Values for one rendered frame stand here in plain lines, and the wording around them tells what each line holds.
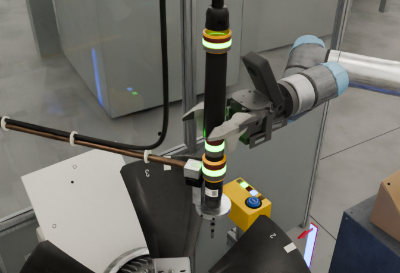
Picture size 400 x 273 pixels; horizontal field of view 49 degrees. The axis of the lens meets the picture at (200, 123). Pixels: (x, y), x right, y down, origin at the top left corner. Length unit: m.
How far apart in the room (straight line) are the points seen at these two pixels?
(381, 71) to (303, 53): 0.17
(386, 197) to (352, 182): 1.84
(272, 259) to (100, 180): 0.49
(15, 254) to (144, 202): 0.77
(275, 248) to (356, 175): 2.28
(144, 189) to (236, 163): 1.07
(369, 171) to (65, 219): 2.64
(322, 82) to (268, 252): 0.48
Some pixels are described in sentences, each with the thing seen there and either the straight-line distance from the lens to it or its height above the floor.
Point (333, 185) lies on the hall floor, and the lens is 3.25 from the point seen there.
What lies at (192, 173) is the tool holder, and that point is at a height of 1.54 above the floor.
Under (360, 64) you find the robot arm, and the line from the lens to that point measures 1.04.
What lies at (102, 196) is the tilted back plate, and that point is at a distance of 1.20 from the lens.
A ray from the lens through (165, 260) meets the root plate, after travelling 1.04.
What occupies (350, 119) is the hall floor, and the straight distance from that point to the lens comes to 4.02.
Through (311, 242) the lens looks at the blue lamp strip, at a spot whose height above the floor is 1.13.
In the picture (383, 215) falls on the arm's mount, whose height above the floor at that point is 1.06.
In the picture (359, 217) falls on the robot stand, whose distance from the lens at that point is 1.59.
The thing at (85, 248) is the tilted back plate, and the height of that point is 1.19.
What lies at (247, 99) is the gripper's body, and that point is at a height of 1.67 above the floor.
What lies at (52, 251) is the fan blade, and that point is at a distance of 0.90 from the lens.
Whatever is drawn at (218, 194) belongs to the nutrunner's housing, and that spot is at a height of 1.50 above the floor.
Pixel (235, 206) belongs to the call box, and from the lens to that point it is 1.45.
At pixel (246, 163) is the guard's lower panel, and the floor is 0.76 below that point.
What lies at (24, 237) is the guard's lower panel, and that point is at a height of 0.91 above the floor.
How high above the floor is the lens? 2.07
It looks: 33 degrees down
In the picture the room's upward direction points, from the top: straight up
